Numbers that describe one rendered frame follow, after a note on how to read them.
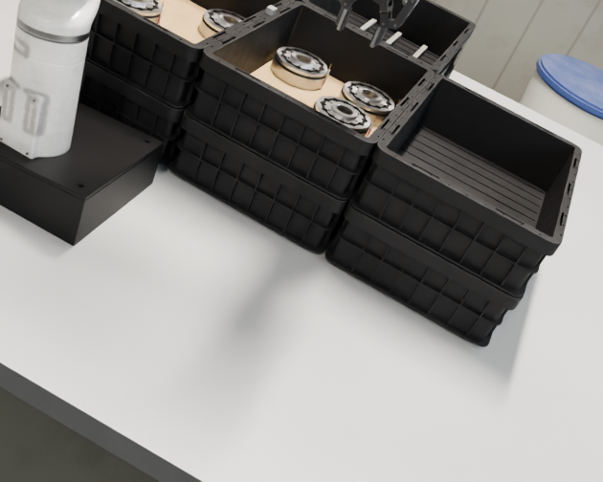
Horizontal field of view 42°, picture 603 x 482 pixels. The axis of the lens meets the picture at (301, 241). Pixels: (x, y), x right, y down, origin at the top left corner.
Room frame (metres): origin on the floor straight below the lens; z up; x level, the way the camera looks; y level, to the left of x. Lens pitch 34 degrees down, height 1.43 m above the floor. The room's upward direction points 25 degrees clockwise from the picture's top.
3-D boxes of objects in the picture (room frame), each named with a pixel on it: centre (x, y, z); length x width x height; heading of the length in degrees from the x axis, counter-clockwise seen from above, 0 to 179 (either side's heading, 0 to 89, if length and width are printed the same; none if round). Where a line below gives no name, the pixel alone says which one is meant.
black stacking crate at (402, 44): (1.65, 0.02, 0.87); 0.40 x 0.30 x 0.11; 171
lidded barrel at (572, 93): (2.99, -0.77, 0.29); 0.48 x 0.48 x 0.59
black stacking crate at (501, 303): (1.21, -0.22, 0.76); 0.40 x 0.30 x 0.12; 171
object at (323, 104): (1.25, 0.03, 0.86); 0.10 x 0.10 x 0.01
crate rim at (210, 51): (1.26, 0.08, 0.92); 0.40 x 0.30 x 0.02; 171
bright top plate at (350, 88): (1.36, 0.00, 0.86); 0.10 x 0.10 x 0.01
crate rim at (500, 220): (1.21, -0.22, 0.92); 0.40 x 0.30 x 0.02; 171
